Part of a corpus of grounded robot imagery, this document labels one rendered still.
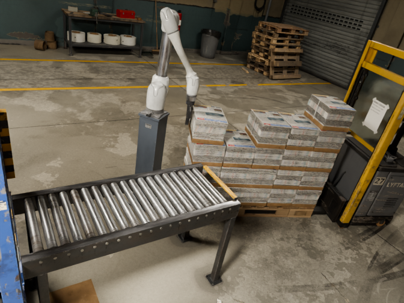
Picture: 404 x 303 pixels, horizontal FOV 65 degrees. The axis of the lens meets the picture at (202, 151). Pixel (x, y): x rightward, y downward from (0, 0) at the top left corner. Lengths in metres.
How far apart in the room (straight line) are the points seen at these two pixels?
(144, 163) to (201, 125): 0.67
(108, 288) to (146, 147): 1.19
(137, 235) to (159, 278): 0.86
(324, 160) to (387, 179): 0.71
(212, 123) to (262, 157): 0.64
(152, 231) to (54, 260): 0.53
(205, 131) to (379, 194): 2.02
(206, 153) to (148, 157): 0.54
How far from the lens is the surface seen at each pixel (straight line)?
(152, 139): 2.86
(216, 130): 2.78
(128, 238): 1.91
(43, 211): 2.06
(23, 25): 8.77
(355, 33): 10.15
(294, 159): 3.22
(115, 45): 8.52
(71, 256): 1.86
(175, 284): 2.70
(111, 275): 2.73
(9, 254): 1.47
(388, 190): 3.86
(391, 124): 3.32
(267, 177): 3.20
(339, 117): 3.21
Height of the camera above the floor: 2.12
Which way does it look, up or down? 29 degrees down
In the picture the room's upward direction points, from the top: 11 degrees clockwise
